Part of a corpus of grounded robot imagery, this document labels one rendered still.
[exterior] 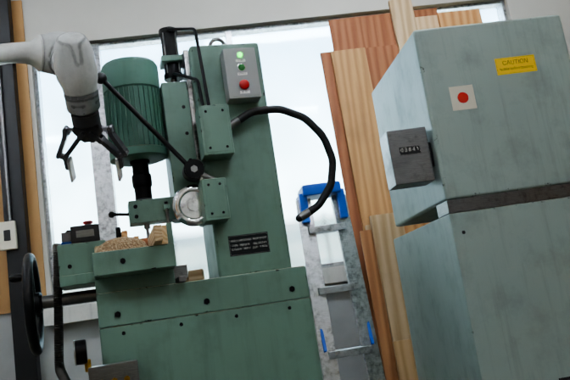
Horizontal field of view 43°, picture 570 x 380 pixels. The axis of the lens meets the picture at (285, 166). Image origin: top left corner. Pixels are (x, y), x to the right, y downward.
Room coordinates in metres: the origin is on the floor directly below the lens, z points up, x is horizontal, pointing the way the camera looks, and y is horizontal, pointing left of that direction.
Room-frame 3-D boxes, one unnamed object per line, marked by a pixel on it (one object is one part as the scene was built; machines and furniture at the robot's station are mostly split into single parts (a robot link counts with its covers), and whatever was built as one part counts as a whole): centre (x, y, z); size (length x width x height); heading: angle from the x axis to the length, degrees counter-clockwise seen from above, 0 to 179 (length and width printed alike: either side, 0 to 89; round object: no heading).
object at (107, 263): (2.12, 0.54, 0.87); 0.61 x 0.30 x 0.06; 15
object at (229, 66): (2.09, 0.09, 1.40); 0.10 x 0.06 x 0.16; 105
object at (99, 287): (2.13, 0.50, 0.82); 0.40 x 0.21 x 0.04; 15
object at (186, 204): (2.06, 0.28, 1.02); 0.12 x 0.03 x 0.12; 105
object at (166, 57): (2.18, 0.30, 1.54); 0.08 x 0.08 x 0.17; 15
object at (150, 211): (2.15, 0.42, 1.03); 0.14 x 0.07 x 0.09; 105
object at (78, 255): (2.10, 0.63, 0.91); 0.15 x 0.14 x 0.09; 15
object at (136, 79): (2.14, 0.44, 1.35); 0.18 x 0.18 x 0.31
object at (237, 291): (2.18, 0.32, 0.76); 0.57 x 0.45 x 0.09; 105
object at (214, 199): (2.04, 0.22, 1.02); 0.09 x 0.07 x 0.12; 15
